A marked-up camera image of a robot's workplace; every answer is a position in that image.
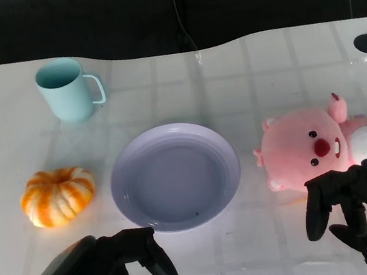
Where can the pink plush beaver doll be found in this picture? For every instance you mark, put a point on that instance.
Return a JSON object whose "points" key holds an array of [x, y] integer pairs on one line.
{"points": [[292, 149]]}

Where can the lavender round plate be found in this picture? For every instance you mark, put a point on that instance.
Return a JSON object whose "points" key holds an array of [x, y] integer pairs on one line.
{"points": [[176, 180]]}

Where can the orange white striped pumpkin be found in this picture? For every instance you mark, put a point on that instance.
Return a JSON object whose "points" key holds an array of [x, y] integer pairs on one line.
{"points": [[57, 197]]}

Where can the light blue mug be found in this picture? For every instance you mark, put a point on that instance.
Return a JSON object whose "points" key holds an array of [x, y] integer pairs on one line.
{"points": [[66, 92]]}

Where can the black fabric backdrop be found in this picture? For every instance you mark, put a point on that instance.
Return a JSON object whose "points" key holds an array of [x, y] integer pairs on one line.
{"points": [[100, 18]]}

